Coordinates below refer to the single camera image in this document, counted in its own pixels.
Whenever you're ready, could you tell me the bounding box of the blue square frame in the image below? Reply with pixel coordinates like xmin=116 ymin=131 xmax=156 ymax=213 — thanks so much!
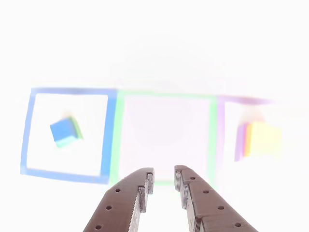
xmin=19 ymin=87 xmax=118 ymax=185

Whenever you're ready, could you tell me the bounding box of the green block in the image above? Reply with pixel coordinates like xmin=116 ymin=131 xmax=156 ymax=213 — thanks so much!
xmin=69 ymin=117 xmax=84 ymax=141

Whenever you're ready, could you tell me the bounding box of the green square frame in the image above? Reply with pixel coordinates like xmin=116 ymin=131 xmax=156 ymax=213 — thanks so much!
xmin=110 ymin=90 xmax=219 ymax=187

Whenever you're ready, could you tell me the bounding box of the purple block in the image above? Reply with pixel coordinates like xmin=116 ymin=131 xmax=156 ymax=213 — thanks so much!
xmin=234 ymin=123 xmax=248 ymax=162

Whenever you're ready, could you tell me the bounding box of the purple square frame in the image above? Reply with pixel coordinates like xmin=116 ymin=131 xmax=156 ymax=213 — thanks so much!
xmin=216 ymin=95 xmax=276 ymax=170

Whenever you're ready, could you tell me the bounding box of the orange block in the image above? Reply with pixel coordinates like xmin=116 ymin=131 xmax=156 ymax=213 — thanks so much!
xmin=243 ymin=122 xmax=283 ymax=158

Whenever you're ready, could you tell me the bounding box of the small blue cube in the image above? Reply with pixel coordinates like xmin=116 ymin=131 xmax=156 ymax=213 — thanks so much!
xmin=50 ymin=118 xmax=78 ymax=148

